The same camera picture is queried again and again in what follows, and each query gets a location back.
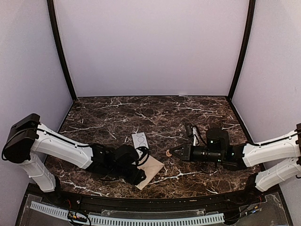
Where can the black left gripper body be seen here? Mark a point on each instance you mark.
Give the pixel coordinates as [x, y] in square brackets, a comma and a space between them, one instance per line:
[133, 179]

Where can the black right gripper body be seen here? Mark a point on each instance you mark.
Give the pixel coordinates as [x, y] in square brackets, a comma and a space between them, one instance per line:
[187, 151]

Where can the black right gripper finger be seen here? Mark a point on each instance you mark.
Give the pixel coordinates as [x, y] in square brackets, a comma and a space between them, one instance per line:
[180, 156]
[178, 150]

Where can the round brown seal sticker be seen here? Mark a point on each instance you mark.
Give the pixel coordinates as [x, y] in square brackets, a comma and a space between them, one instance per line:
[168, 154]

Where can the pink envelope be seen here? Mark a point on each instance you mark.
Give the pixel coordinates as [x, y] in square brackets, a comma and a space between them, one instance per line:
[151, 168]

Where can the white sticker sheet with seals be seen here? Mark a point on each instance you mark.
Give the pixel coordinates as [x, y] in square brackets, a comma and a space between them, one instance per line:
[140, 140]

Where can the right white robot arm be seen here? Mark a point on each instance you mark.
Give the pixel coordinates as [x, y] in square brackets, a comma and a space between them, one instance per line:
[216, 148]

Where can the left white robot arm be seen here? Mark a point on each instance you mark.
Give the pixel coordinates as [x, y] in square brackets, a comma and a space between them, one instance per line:
[29, 136]

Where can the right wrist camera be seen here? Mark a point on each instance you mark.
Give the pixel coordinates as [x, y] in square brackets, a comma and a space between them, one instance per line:
[193, 134]

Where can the black front table rail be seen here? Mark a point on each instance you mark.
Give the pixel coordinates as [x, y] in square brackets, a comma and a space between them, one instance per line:
[218, 202]

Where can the white slotted cable duct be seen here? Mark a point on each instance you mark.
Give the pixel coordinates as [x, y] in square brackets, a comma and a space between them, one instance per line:
[123, 218]

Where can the black right frame post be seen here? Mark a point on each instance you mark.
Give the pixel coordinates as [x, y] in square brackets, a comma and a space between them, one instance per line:
[243, 49]

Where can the black frame post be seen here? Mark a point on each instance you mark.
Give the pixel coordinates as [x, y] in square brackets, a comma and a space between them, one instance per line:
[243, 49]
[59, 48]

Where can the black left frame post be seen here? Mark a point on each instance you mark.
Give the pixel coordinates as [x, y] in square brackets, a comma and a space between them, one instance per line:
[59, 48]

